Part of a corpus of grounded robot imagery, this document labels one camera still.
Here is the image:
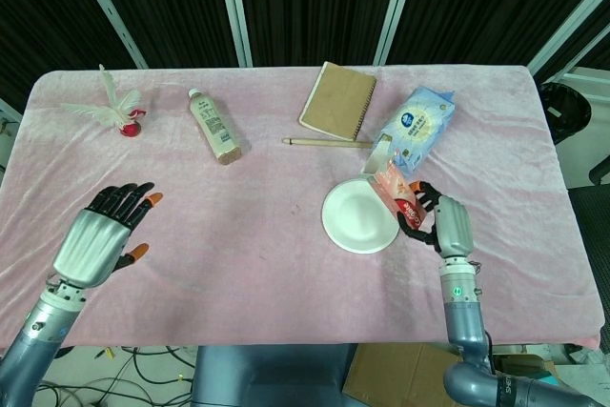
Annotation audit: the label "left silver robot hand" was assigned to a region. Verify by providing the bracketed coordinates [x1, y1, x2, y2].
[51, 181, 165, 290]

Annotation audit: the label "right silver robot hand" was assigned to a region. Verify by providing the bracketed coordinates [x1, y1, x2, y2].
[396, 180, 476, 258]

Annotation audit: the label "red Colgate toothpaste box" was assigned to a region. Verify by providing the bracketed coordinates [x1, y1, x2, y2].
[360, 137, 430, 232]

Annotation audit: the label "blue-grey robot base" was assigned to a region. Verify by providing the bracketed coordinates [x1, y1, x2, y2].
[190, 343, 356, 407]

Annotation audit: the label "white round plate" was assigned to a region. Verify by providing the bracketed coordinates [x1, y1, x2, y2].
[321, 177, 401, 255]

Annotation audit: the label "brown cardboard box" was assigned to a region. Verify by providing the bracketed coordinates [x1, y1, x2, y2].
[342, 342, 459, 407]

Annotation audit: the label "blue tissue pack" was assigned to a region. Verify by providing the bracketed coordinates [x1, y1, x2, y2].
[371, 86, 458, 177]

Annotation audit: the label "white bird figurine red base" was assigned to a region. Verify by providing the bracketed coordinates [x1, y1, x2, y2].
[61, 63, 150, 139]

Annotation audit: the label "black office chair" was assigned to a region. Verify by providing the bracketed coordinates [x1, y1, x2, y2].
[566, 139, 610, 294]

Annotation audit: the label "pink table cloth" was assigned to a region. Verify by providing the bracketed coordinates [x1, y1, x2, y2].
[0, 65, 603, 349]

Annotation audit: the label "wooden pen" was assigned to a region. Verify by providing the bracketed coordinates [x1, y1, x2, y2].
[281, 135, 375, 150]

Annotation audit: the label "black waste bin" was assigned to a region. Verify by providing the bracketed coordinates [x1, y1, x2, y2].
[538, 81, 593, 145]

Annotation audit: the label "beige milk tea bottle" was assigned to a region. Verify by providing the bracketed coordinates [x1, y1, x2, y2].
[187, 88, 243, 166]

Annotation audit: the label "brown spiral notebook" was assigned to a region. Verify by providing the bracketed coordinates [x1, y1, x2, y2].
[298, 61, 378, 142]

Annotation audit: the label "white side table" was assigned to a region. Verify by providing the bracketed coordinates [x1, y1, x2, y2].
[540, 66, 610, 189]

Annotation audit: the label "black floor cables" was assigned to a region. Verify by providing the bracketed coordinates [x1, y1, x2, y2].
[28, 344, 197, 407]

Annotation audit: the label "white frame post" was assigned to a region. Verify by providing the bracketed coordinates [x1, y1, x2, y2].
[371, 0, 419, 66]
[65, 0, 150, 71]
[525, 0, 610, 75]
[213, 0, 254, 68]

